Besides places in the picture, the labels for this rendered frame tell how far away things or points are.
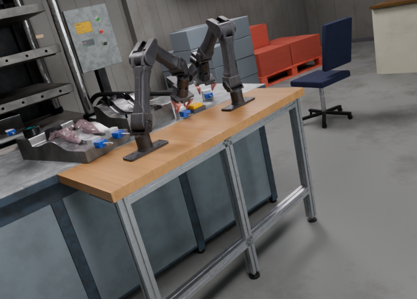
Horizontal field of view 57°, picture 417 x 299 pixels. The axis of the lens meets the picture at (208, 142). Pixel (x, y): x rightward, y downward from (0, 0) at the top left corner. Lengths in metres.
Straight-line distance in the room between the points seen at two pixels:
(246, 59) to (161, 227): 3.30
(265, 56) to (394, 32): 1.72
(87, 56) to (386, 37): 3.82
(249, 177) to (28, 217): 1.27
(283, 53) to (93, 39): 3.86
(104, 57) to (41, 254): 1.45
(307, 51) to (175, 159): 5.19
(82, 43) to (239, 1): 4.77
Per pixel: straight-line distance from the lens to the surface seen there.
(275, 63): 6.01
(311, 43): 6.56
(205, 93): 2.23
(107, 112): 2.11
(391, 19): 5.39
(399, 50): 5.42
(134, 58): 1.64
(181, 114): 1.95
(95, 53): 2.76
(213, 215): 2.28
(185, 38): 4.89
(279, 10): 8.07
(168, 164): 1.45
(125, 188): 1.36
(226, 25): 1.90
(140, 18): 5.58
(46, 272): 1.89
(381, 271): 2.04
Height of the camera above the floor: 1.29
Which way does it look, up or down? 19 degrees down
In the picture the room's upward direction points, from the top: 13 degrees counter-clockwise
